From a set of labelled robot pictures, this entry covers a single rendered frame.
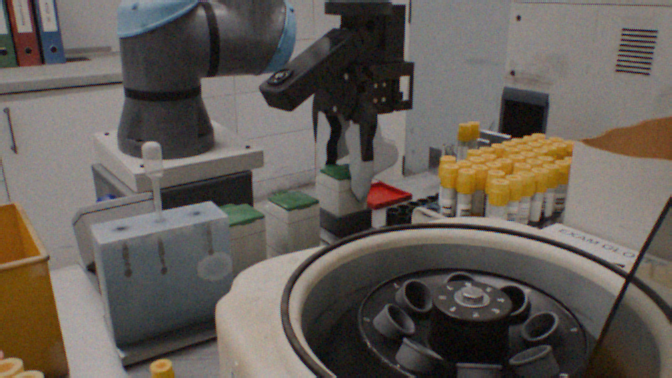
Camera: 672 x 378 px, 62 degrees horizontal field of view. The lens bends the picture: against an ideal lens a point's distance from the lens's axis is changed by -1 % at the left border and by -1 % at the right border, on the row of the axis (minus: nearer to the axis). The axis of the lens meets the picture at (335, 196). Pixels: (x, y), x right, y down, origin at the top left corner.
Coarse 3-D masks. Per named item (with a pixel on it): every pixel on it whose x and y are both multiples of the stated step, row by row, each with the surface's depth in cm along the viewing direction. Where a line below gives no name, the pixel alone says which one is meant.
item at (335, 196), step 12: (324, 180) 63; (336, 180) 61; (348, 180) 61; (324, 192) 63; (336, 192) 61; (348, 192) 62; (324, 204) 64; (336, 204) 62; (348, 204) 62; (360, 204) 63
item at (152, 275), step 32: (96, 224) 44; (128, 224) 44; (160, 224) 44; (192, 224) 44; (224, 224) 45; (96, 256) 43; (128, 256) 42; (160, 256) 43; (192, 256) 45; (224, 256) 46; (128, 288) 43; (160, 288) 44; (192, 288) 46; (224, 288) 47; (128, 320) 43; (160, 320) 45; (192, 320) 46; (128, 352) 43; (160, 352) 44
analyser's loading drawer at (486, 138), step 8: (480, 136) 85; (488, 136) 84; (496, 136) 83; (504, 136) 82; (480, 144) 80; (488, 144) 79; (432, 152) 80; (440, 152) 79; (456, 152) 77; (432, 160) 80; (440, 160) 79; (456, 160) 77; (432, 168) 81
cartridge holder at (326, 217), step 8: (320, 208) 64; (368, 208) 64; (320, 216) 64; (328, 216) 63; (336, 216) 62; (344, 216) 62; (352, 216) 63; (360, 216) 63; (368, 216) 64; (320, 224) 65; (328, 224) 63; (336, 224) 62; (344, 224) 62; (352, 224) 63; (360, 224) 64; (368, 224) 64; (320, 232) 64; (328, 232) 63; (336, 232) 62; (344, 232) 63; (352, 232) 63; (360, 232) 63; (328, 240) 63
